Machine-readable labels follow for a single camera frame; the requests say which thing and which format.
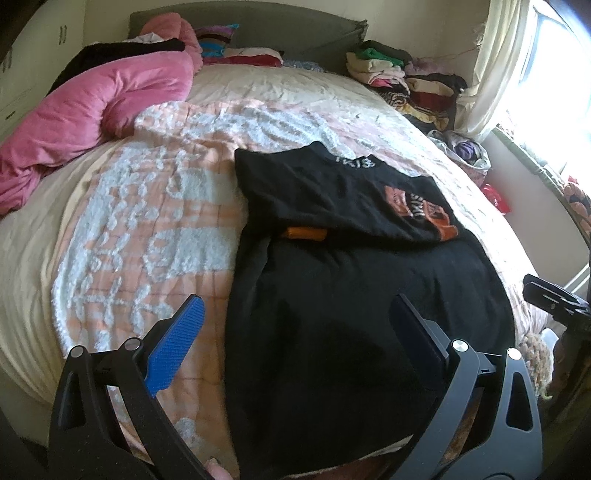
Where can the cream wardrobe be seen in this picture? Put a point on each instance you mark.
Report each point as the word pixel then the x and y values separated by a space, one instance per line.
pixel 27 78

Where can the black sweater with orange cuffs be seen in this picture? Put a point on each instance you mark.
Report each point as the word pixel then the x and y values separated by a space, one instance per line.
pixel 346 323

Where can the striped pillow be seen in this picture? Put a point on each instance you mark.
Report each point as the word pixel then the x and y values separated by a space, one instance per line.
pixel 214 44

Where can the peach checked fluffy blanket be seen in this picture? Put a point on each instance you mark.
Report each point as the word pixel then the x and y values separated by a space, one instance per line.
pixel 161 207

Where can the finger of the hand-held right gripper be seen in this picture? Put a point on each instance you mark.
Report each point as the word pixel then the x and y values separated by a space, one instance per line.
pixel 549 290

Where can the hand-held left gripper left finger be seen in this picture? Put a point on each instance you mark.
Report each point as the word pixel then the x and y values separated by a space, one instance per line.
pixel 178 341

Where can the grey headboard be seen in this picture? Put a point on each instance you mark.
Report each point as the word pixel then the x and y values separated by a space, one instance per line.
pixel 286 32

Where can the pile of folded clothes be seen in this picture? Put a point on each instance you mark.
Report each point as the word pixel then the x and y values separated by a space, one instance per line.
pixel 406 78

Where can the window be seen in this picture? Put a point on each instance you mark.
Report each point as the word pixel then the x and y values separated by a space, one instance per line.
pixel 554 92

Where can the person's left hand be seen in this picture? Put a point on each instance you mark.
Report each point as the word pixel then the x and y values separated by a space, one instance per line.
pixel 218 470

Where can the bag of crumpled clothes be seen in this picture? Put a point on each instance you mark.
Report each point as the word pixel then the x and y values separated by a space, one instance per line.
pixel 461 147

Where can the grey floral pillow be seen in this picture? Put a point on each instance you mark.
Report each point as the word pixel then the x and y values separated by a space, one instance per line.
pixel 302 64

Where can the cream curtain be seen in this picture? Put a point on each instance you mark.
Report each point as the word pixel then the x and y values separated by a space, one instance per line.
pixel 503 60

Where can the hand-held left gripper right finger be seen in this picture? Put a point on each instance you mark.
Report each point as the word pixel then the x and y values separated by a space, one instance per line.
pixel 415 337

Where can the black garment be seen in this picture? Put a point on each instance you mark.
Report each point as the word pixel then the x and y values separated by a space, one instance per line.
pixel 92 55

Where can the cream bedsheet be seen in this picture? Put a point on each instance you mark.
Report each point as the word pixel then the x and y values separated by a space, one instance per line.
pixel 23 277

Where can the pink duvet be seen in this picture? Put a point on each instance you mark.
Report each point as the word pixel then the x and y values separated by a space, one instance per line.
pixel 92 106

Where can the red plastic bag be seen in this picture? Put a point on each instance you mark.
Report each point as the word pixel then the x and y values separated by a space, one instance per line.
pixel 496 198

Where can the red and white folded cloth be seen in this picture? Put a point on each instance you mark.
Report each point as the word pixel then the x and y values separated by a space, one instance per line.
pixel 254 60

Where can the colourful patterned cloth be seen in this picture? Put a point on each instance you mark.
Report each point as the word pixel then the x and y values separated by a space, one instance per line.
pixel 577 198

